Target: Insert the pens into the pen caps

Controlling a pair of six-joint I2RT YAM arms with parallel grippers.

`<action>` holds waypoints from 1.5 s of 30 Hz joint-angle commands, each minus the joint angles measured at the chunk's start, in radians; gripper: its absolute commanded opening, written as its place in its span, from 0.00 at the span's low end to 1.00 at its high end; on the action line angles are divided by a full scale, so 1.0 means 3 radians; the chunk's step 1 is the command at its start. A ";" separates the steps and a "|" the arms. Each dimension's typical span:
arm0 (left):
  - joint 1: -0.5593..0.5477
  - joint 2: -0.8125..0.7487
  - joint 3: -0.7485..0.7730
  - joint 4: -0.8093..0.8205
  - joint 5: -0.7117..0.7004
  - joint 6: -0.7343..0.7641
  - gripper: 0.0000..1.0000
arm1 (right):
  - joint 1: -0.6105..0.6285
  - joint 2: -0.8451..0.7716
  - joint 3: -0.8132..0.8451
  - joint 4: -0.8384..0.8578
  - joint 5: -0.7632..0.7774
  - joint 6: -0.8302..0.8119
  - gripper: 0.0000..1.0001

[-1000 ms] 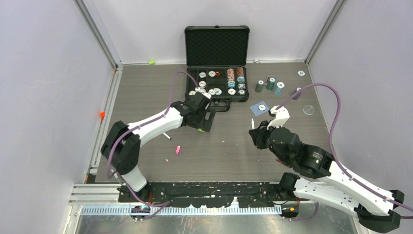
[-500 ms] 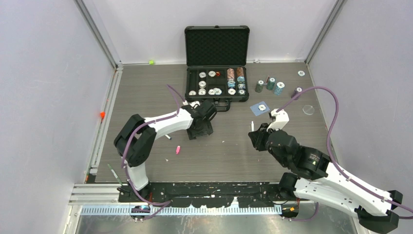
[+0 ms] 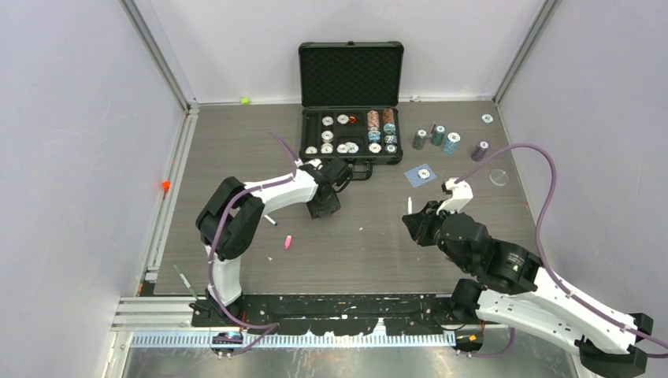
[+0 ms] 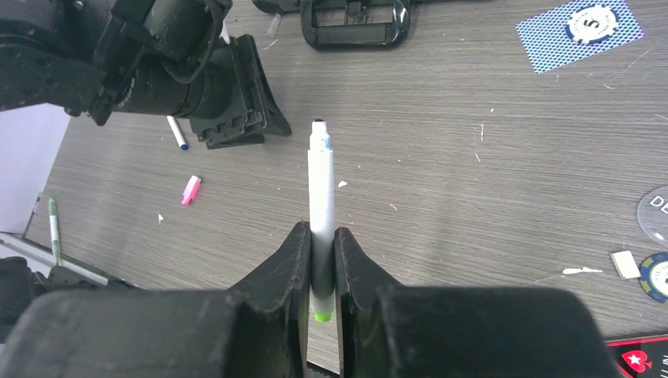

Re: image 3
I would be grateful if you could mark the dark green chip stack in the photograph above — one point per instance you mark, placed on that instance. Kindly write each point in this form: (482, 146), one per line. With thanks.
(420, 138)

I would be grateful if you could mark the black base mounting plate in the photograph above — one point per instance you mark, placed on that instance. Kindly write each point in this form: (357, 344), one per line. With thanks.
(340, 315)

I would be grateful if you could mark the purple chip stack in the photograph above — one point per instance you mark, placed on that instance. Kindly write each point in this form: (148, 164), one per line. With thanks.
(480, 151)

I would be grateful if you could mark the white chip far corner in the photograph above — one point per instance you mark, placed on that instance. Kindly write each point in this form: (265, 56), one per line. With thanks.
(487, 118)

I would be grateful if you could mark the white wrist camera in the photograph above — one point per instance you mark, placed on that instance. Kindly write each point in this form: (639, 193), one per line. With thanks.
(459, 195)
(314, 164)

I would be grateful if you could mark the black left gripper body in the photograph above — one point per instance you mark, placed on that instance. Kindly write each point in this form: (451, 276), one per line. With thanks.
(319, 207)

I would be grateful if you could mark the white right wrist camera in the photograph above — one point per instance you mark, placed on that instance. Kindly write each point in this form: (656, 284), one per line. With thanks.
(459, 195)

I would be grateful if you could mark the blue playing card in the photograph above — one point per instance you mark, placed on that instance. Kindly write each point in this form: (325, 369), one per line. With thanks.
(414, 180)

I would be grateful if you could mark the white pen blue tip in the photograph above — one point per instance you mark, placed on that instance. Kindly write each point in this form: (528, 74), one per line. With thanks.
(270, 220)

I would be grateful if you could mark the light blue chip stack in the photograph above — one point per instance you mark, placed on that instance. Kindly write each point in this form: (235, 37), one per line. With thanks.
(451, 142)

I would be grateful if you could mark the clear dealer button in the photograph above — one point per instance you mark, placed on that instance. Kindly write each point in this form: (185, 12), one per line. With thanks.
(499, 177)

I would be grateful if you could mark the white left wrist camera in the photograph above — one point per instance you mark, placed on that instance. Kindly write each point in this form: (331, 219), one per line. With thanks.
(314, 164)

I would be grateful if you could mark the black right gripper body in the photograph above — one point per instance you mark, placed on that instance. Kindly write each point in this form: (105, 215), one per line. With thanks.
(427, 227)

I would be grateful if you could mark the teal chip stack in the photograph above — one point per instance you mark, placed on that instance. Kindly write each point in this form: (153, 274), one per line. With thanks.
(438, 135)

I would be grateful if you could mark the black poker chip case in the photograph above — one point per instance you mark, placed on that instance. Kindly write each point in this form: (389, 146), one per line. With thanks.
(349, 95)

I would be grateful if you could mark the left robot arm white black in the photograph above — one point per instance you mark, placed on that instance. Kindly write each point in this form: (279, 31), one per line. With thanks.
(228, 222)

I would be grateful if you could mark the white chip on card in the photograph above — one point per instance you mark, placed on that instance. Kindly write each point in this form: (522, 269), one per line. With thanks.
(424, 174)

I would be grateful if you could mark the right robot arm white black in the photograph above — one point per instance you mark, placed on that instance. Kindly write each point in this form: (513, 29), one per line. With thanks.
(510, 285)

